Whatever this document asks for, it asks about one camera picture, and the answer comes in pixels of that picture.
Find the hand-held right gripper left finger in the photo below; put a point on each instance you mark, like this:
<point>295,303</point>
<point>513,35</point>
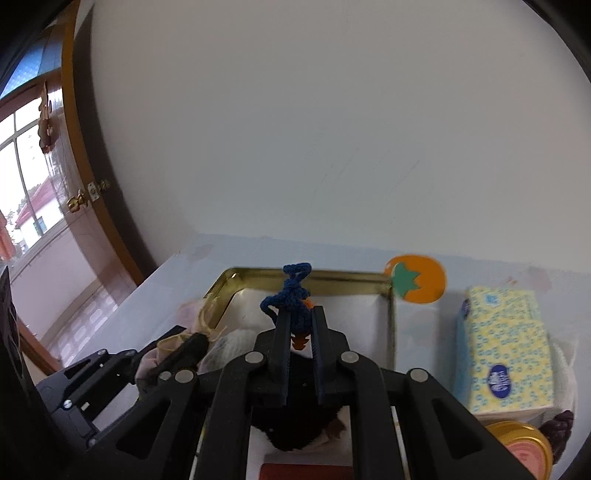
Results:
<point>284,337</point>

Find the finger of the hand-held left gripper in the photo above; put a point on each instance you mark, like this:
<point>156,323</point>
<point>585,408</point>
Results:
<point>184,355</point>

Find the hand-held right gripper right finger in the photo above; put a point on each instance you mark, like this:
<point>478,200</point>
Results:
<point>319,341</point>

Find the beige sheer cloth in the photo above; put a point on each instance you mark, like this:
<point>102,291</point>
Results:
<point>168,346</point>

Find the blue orange knitted toy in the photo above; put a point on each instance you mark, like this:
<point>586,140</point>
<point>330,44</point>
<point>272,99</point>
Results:
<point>288,290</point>

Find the gold metal tin box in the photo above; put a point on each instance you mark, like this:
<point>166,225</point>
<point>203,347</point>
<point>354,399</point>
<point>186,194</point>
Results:
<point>346,275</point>

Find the black cloth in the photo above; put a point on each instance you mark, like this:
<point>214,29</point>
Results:
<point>295,434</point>

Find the dark red cloth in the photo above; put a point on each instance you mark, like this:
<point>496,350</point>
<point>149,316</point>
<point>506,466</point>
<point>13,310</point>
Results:
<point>304,473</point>

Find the white fruit print tablecloth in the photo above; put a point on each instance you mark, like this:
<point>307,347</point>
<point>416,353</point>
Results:
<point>429,332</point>

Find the yellow patterned tissue pack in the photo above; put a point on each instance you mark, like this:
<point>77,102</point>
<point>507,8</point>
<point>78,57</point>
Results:
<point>503,341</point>

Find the brass window latch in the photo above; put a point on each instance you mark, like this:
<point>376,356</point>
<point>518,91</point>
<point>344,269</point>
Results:
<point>87,196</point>

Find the yellow round tin pink label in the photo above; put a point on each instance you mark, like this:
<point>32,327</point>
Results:
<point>521,443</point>

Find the white rolled towel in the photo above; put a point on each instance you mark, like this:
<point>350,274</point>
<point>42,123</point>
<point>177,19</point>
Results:
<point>565,378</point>

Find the purple knitted scrunchie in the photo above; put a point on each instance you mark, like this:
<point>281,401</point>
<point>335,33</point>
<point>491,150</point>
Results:
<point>561,429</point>

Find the brown hanging ornament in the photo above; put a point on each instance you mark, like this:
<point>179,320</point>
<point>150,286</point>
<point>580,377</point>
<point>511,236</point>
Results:
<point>45,120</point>

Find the wooden window frame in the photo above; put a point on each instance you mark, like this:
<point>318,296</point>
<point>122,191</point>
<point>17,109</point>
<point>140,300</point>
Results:
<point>92,221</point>

